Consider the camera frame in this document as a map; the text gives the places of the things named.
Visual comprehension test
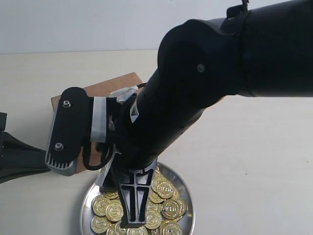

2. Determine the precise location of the gold coin upper right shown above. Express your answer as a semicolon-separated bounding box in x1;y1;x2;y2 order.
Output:
157;180;175;199

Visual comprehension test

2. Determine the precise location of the gold coin bottom right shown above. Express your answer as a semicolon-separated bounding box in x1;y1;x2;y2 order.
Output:
159;220;183;235

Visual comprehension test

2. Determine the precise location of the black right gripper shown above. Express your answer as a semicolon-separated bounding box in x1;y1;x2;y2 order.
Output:
97;95;157;228

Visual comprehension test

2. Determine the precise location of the gold coin left middle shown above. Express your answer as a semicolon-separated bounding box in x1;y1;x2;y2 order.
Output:
91;195;110;216

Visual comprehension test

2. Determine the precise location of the gold coin right side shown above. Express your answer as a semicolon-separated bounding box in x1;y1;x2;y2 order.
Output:
161;198;181;219

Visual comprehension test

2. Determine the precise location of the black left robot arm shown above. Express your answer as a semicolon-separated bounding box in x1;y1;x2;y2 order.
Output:
0;113;50;183

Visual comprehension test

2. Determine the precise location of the round steel plate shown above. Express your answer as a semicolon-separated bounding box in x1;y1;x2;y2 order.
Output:
80;162;195;235

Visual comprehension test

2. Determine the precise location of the gold coin bottom left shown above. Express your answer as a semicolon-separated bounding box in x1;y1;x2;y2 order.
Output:
90;215;111;234

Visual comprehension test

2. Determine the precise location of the gold coin front left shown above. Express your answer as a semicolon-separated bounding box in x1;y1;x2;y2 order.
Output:
106;200;123;222

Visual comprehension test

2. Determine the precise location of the black camera cable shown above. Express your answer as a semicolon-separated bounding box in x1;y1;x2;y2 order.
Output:
82;143;115;171

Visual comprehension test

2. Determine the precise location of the gold coin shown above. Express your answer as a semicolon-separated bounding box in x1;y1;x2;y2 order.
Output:
106;200;123;222
157;180;175;199
161;198;181;219
159;220;183;235
91;195;110;216
90;215;111;234

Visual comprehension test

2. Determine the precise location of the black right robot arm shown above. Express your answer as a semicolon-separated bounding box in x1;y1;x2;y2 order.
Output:
107;0;313;228

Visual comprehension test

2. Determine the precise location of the black grey right wrist camera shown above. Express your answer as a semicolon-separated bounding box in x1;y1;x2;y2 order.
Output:
45;86;108;177

